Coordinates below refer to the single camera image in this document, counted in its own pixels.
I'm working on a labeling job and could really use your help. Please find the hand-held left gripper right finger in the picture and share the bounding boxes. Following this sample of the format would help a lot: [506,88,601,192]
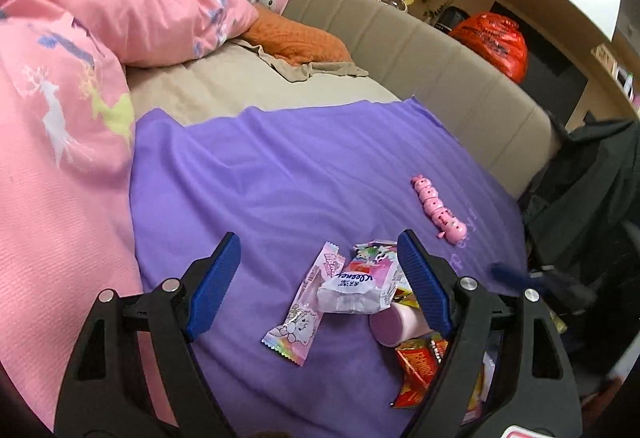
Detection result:
[397,229,583,438]

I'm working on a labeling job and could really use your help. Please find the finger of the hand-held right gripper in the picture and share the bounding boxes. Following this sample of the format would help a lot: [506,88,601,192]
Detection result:
[491,262,598,306]

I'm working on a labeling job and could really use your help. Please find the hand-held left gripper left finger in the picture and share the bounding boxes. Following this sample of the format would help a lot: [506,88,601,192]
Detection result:
[54,232,242,438]

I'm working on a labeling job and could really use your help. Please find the colourful cartoon snack wrapper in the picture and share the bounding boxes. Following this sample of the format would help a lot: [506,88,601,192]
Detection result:
[350,238,416,314]

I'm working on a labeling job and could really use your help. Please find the translucent tissue packet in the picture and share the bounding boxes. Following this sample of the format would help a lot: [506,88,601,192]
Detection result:
[316,263,396,315]

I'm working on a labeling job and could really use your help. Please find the red gold snack wrapper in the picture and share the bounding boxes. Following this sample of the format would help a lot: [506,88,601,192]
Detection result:
[390,333,451,410]

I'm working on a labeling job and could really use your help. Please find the pale pink cartoon wrapper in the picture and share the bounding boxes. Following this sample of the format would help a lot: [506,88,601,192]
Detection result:
[261,241,347,365]

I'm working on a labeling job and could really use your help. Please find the pink plastic cup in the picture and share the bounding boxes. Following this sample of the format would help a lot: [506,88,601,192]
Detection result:
[369,303,433,348]

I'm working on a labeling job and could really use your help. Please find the pink caterpillar toy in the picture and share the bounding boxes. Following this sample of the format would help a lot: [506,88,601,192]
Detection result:
[411,174,468,246]

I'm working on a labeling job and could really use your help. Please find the dark green jacket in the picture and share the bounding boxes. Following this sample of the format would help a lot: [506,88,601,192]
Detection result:
[520,111,640,279]

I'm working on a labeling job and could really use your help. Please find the purple blanket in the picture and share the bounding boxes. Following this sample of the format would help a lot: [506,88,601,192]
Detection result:
[129,96,531,438]

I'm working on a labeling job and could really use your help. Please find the beige bed sheet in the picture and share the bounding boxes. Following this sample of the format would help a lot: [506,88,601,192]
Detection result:
[125,41,406,126]

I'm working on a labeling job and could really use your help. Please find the beige upholstered headboard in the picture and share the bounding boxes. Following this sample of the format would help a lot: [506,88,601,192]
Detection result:
[287,0,563,199]

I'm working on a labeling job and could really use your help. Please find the pink patterned duvet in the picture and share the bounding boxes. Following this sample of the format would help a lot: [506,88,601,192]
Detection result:
[0,0,258,424]

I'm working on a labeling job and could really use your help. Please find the large red plastic bag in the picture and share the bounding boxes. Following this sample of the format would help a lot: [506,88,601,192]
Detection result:
[449,11,529,84]

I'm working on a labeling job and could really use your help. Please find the beige crumpled cloth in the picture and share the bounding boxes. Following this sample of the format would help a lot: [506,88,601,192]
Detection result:
[235,38,371,82]

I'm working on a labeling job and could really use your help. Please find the black jar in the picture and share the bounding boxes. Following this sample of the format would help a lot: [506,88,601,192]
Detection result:
[434,6,468,32]

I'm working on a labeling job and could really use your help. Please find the orange pillow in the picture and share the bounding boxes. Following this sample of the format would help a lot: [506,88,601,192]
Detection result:
[241,13,351,66]

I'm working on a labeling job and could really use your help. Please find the dried flowers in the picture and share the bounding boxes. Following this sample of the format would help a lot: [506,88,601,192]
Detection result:
[412,0,453,22]

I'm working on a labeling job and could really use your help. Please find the black wall panel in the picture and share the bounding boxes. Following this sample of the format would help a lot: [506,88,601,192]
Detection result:
[492,1,588,114]

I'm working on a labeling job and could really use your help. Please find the wooden wall shelf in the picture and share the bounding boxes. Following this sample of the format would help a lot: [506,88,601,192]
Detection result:
[590,31,640,119]

